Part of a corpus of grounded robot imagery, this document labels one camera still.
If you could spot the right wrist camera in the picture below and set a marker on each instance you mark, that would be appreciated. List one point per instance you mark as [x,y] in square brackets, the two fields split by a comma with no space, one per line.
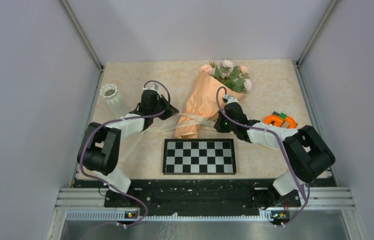
[229,99]

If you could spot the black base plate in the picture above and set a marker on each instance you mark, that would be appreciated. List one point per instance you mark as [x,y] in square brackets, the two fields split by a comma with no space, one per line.
[258,192]

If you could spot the flower bouquet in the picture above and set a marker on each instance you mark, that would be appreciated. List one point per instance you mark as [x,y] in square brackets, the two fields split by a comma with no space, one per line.
[213,82]

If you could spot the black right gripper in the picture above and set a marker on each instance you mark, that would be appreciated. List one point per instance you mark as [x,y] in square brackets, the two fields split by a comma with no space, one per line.
[218,125]

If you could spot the aluminium front rail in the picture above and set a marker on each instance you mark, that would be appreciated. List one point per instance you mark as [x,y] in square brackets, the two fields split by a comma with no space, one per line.
[84,204]

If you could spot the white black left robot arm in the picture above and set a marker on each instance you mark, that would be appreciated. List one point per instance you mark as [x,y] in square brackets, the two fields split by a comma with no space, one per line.
[98,155]

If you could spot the aluminium frame rail right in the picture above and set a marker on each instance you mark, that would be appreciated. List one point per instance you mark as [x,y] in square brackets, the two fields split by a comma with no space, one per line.
[315,67]

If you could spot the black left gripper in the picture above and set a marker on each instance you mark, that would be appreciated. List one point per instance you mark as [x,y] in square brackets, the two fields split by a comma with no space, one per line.
[170,111]

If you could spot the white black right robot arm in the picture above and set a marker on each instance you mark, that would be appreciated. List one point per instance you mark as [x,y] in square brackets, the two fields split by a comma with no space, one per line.
[306,154]

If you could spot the black white checkerboard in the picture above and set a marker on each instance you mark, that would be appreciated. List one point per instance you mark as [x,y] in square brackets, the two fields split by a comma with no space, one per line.
[206,156]

